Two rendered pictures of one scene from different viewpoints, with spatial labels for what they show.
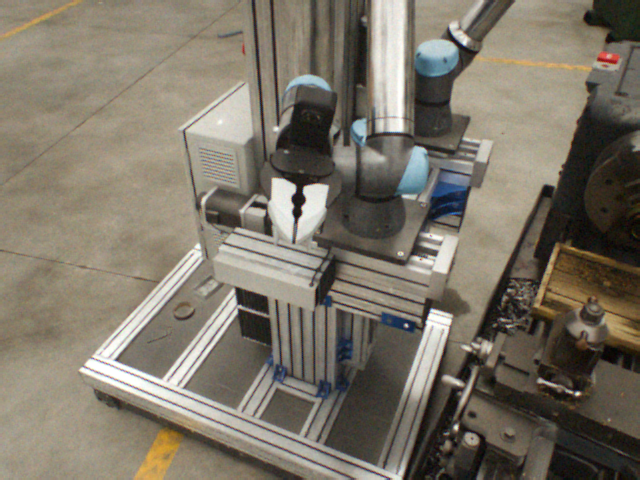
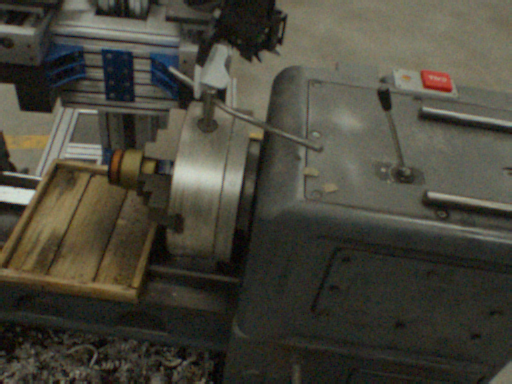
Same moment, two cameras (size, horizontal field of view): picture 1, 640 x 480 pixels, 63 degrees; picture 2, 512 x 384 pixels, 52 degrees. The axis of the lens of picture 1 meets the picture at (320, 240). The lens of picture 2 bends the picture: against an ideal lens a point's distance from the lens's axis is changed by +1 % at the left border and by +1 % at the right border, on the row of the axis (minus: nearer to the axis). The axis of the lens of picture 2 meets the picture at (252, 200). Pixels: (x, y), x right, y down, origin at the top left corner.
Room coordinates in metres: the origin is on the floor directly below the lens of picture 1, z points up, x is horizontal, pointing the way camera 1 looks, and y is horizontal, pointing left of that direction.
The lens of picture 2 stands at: (0.87, -1.62, 1.84)
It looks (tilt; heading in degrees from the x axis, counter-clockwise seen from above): 46 degrees down; 58
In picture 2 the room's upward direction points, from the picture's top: 10 degrees clockwise
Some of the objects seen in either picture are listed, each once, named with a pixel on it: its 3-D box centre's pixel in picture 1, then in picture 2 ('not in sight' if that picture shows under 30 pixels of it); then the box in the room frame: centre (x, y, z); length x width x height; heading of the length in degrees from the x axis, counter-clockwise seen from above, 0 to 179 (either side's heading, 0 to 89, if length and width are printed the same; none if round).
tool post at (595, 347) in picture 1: (580, 343); not in sight; (0.68, -0.52, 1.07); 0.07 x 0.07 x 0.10; 60
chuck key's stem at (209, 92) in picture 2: not in sight; (208, 113); (1.18, -0.92, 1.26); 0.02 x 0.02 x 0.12; 24
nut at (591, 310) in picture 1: (593, 310); not in sight; (0.67, -0.51, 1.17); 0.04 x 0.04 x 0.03
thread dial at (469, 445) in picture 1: (467, 449); not in sight; (0.58, -0.31, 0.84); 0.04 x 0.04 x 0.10; 60
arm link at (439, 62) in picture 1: (434, 69); not in sight; (1.43, -0.32, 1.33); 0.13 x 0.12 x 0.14; 150
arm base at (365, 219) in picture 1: (373, 200); not in sight; (0.97, -0.12, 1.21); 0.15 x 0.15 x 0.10
